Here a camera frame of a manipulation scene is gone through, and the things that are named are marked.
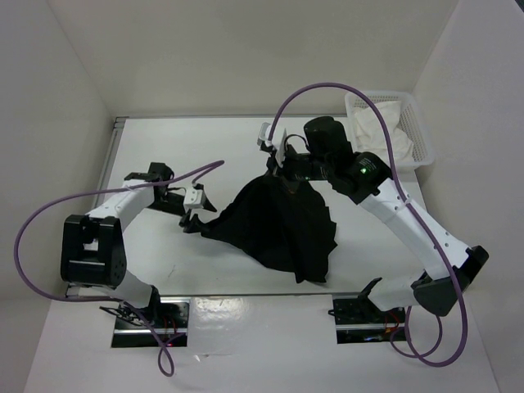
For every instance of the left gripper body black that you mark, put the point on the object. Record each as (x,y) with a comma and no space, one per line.
(169,204)

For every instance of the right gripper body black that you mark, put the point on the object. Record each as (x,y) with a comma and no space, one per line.
(298,166)

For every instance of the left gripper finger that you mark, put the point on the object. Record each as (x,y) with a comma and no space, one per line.
(204,203)
(190,223)

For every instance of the black pleated skirt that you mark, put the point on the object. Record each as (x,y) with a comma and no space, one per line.
(282,230)

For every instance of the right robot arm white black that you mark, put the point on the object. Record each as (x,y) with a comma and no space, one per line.
(449,265)

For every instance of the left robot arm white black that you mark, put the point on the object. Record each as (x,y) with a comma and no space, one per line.
(93,253)

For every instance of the white cloth in basket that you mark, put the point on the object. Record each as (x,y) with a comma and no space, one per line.
(369,134)

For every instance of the white plastic basket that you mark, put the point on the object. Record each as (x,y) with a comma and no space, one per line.
(410,122)

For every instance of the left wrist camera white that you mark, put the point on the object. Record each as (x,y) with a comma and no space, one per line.
(194,197)

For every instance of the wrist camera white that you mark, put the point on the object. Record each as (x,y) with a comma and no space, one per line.
(194,197)
(276,144)

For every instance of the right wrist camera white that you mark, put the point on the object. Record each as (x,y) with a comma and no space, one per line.
(276,144)

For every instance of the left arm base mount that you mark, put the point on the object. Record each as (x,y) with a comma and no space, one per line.
(171,327)

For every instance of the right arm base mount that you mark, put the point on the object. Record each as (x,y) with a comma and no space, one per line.
(358,321)

